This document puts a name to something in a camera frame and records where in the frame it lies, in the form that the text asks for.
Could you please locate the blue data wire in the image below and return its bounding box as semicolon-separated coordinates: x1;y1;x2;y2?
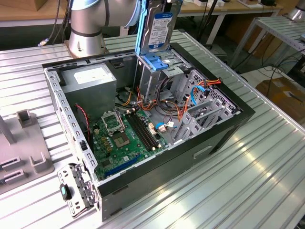
190;83;211;107

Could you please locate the hard disk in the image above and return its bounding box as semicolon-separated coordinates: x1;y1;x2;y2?
134;0;180;57

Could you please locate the grey metal disk bay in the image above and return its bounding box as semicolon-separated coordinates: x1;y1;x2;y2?
172;96;241;146

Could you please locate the black RAM slot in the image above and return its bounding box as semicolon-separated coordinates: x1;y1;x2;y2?
128;114;156;150
132;113;159;148
125;114;154;151
135;112;161;147

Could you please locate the green motherboard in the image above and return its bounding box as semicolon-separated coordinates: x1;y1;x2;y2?
89;107;171;181

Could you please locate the metal locking lever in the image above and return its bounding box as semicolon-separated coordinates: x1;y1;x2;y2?
115;107;127;132

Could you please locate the grey metal drive cage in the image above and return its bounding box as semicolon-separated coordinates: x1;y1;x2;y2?
132;46;191;101

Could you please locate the CPU socket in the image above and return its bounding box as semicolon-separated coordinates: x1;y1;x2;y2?
112;132;132;149

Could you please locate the metal socket cover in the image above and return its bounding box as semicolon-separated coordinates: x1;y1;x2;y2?
101;111;126;134

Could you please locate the blue plastic drive latch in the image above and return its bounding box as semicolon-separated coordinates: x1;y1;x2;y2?
142;53;169;72

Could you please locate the black open PC case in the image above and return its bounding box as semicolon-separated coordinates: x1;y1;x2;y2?
41;42;256;222

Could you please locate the blue expansion slot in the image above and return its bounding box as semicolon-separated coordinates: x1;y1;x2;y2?
104;154;142;177

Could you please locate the grey power supply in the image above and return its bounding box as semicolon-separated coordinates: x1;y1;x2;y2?
60;62;118;123

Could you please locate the black case fan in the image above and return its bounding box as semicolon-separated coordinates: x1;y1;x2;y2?
74;103;93;145

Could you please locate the black latch with teal tab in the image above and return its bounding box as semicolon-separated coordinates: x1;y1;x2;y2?
59;183;72;201

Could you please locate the brown cardboard box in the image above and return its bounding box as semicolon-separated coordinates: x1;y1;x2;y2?
247;23;286;58
256;77;305;120

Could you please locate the grey parts rack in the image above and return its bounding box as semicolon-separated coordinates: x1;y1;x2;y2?
0;109;55;195

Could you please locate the wooden desk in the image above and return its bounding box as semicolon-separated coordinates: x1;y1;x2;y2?
0;0;284;46

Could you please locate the metal slat side table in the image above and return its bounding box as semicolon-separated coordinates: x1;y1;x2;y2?
230;15;305;70

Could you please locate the orange red wire bundle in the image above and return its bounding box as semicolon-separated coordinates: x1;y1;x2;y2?
136;86;159;112

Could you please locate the blue wire with white label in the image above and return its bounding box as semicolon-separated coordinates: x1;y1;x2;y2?
154;122;176;131

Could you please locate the thick black cable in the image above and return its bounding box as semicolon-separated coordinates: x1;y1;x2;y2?
156;76;176;102

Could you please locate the yellow black wire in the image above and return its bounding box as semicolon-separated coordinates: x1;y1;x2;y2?
115;86;134;107

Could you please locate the red yellow wire bundle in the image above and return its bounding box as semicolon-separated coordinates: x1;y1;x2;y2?
158;99;191;125

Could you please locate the grey metal slot bracket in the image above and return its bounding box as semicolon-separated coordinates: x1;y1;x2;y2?
56;162;100;219

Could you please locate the black robot cable with plug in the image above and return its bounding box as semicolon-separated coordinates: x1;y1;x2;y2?
37;0;73;47

